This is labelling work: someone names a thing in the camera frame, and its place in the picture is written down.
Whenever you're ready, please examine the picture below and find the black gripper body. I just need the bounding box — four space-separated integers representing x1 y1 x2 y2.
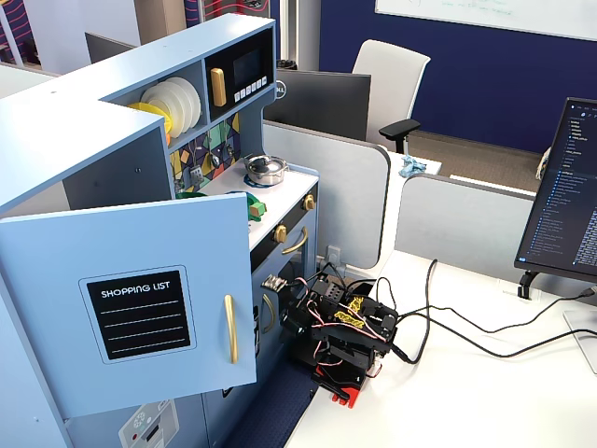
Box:
284 284 323 328

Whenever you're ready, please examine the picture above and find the red robot base clamp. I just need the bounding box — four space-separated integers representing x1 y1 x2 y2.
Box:
311 363 364 409

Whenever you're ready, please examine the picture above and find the blue shopping list cabinet door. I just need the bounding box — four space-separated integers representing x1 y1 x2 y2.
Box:
0 191 258 420

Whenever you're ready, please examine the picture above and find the dark blue mat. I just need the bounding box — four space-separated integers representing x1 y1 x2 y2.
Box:
223 363 324 448

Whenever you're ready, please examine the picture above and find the green round lid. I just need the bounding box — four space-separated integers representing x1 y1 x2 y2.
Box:
245 190 268 221

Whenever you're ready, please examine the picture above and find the grey desk partition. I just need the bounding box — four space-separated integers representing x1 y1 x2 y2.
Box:
394 174 537 282
262 119 392 271

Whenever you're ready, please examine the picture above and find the silver toy pot with lid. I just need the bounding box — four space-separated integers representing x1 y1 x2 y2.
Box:
243 153 289 187

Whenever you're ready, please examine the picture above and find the metal toy slotted spatula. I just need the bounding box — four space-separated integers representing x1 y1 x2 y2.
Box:
187 142 205 184

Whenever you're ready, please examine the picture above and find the metal toy ladle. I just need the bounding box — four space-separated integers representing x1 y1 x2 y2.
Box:
203 134 221 168

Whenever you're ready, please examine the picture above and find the blue cloth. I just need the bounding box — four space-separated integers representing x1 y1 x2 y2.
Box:
397 156 427 179

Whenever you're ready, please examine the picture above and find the black Dell monitor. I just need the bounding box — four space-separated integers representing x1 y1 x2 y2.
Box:
263 69 373 142

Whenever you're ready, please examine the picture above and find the black monitor stand clamp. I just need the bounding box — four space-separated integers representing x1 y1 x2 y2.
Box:
518 270 543 301

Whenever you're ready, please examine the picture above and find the white toy plate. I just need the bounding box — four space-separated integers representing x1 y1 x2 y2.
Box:
162 77 202 127
140 83 187 139
153 79 196 134

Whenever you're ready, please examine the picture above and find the black toy microwave door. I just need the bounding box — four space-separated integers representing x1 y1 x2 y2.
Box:
204 28 276 123

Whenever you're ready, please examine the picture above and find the white office chair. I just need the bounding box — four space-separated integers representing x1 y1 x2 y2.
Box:
352 39 432 154

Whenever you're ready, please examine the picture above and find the yellow toy star fruit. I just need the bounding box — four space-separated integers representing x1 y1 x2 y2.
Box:
126 101 173 136

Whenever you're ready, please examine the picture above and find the lit monitor showing code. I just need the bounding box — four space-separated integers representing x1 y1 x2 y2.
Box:
514 96 597 282

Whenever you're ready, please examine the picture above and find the blue toy kitchen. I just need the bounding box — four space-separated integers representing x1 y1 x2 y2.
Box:
0 12 327 448

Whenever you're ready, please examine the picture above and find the dark monitor back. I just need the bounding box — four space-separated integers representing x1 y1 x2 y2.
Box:
84 31 139 64

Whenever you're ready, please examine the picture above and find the whiteboard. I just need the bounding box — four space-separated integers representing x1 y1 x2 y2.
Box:
375 0 597 42

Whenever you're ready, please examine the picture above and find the gold dishwasher handle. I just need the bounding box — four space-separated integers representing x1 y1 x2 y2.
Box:
261 292 276 334

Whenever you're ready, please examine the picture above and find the long gold cabinet door handle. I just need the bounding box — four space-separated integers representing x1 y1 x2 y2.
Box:
223 293 240 365

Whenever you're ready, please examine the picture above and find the gold oven handle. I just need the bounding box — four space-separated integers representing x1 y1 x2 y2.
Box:
282 227 309 256

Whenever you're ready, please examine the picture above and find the black cable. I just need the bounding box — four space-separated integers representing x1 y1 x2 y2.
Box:
386 259 597 365
396 287 597 335

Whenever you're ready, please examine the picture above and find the gold microwave handle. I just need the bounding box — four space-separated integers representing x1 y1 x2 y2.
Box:
209 67 228 107

